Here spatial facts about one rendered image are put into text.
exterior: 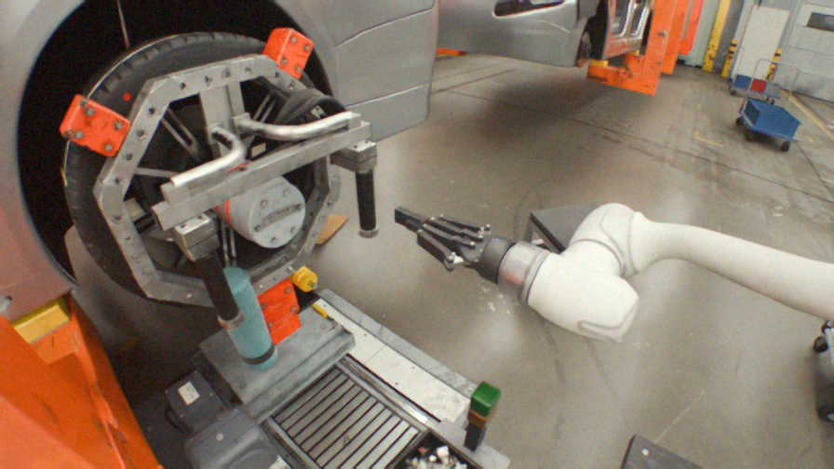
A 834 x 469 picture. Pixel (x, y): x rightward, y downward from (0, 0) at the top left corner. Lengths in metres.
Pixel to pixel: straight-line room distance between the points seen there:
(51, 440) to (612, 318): 0.66
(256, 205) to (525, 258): 0.46
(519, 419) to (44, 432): 1.26
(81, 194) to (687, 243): 1.02
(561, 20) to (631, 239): 2.51
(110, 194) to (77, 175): 0.10
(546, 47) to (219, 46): 2.50
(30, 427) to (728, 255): 0.80
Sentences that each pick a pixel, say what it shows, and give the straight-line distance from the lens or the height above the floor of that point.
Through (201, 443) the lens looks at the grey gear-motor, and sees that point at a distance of 1.00.
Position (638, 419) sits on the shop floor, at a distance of 1.56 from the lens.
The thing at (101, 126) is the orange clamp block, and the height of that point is 1.08.
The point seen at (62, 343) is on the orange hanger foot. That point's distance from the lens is 0.98.
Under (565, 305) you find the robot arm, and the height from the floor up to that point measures 0.85.
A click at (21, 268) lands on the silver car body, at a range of 0.95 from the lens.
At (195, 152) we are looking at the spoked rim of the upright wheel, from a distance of 0.89.
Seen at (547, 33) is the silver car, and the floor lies 1.00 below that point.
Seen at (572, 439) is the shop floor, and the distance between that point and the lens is 1.42.
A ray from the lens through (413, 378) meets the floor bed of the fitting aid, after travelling 1.36.
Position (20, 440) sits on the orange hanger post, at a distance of 0.48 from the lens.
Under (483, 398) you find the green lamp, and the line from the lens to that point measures 0.65.
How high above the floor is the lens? 1.22
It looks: 35 degrees down
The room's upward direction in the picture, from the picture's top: straight up
